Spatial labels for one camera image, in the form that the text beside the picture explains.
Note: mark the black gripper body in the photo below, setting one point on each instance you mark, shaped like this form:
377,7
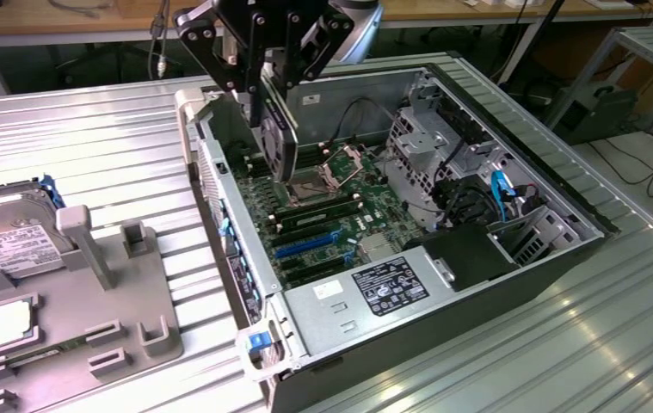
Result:
291,6

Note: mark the graphics card with fan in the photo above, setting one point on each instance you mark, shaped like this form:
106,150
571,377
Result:
283,146

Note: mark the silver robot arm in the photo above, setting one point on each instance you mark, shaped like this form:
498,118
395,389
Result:
361,30

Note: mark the metal socket cover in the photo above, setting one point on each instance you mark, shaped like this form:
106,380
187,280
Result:
350,150

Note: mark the metal disk bay cage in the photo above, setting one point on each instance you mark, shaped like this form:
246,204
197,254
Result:
418,142

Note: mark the CPU socket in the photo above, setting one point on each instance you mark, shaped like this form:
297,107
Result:
311,189

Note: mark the green motherboard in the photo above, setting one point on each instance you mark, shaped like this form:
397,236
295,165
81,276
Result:
383,206

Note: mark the installed RAM stick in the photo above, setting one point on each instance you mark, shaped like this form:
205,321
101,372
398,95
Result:
315,215

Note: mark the blue expansion slot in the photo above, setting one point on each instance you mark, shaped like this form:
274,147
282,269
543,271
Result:
309,243

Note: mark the wooden desk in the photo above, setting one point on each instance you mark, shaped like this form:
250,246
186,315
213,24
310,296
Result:
590,13

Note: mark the silver chipset heat sink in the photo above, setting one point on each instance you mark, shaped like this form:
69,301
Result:
378,247

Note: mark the black box under desk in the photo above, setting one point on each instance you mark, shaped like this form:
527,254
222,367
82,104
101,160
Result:
602,112

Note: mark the black expansion slot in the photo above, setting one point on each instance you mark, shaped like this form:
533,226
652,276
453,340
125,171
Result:
318,266

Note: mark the silver hard disk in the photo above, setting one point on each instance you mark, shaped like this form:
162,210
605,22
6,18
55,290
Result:
11,232

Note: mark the black plastic air shroud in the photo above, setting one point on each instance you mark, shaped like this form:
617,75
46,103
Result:
470,258

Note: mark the grey power supply unit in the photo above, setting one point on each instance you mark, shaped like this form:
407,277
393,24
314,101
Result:
326,318

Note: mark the grey parts rack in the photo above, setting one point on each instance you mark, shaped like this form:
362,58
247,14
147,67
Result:
74,310

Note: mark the open black PC case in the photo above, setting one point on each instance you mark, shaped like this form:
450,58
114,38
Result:
475,310

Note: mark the blue case latch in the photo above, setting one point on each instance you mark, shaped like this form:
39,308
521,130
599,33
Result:
258,342

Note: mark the silver CPU chip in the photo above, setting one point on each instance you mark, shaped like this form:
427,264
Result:
7,322

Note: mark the green RAM stick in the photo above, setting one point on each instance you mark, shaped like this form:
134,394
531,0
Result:
45,355

